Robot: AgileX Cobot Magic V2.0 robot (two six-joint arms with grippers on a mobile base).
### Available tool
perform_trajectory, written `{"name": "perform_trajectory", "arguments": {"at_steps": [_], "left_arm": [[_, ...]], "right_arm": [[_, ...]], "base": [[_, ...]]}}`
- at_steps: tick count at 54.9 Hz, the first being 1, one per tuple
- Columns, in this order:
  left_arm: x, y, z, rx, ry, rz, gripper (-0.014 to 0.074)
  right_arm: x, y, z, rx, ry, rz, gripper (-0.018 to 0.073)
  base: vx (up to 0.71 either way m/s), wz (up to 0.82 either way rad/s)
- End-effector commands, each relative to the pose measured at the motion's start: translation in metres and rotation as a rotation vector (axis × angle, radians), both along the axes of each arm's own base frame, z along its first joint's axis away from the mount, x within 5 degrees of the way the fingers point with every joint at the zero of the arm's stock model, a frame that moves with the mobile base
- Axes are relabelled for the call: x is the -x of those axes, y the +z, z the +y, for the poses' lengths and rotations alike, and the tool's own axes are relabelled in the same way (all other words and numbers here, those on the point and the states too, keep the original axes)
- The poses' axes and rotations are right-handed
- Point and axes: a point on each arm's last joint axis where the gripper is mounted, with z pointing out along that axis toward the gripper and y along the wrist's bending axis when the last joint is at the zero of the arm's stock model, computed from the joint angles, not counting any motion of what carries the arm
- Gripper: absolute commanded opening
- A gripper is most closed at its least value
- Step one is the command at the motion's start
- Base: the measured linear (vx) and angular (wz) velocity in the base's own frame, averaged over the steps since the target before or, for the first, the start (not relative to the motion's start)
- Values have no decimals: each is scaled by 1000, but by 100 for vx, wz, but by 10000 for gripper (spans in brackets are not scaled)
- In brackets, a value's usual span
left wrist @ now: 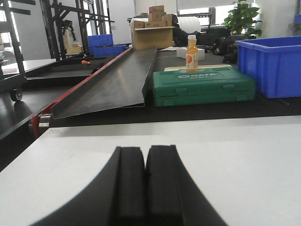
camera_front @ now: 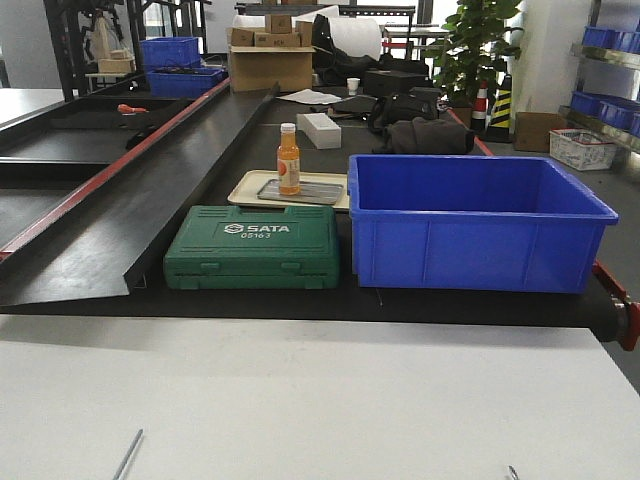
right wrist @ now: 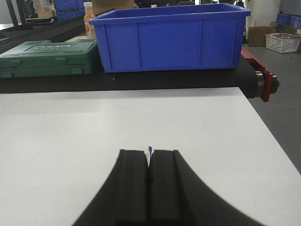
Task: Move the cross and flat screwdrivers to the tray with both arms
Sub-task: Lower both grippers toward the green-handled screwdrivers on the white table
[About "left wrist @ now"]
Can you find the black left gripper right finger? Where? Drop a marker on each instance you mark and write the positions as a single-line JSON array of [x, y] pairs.
[[173, 198]]

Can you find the blue bin far left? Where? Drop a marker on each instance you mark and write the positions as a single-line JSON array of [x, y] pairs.
[[102, 46]]

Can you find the black wheeled metal rack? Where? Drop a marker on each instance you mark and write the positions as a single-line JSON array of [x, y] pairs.
[[12, 83]]

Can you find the stack of cardboard boxes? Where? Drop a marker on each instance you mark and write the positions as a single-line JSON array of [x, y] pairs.
[[157, 17]]

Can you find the green potted plant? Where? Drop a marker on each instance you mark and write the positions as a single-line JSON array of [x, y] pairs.
[[242, 20]]

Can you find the red table end bracket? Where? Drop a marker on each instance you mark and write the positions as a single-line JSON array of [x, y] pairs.
[[40, 122]]

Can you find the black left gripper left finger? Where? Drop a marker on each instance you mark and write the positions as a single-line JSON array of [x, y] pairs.
[[115, 197]]

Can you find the large blue plastic bin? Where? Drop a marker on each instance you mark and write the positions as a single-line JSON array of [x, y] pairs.
[[275, 64]]

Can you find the orange juice bottle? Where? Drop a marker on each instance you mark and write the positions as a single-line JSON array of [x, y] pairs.
[[192, 54]]

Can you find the open cardboard box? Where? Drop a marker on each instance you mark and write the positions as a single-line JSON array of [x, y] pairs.
[[144, 38]]

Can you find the green plastic tool case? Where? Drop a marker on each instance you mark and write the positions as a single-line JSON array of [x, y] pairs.
[[206, 86]]

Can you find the black metal ramp tray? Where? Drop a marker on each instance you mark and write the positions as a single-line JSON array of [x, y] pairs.
[[122, 82]]

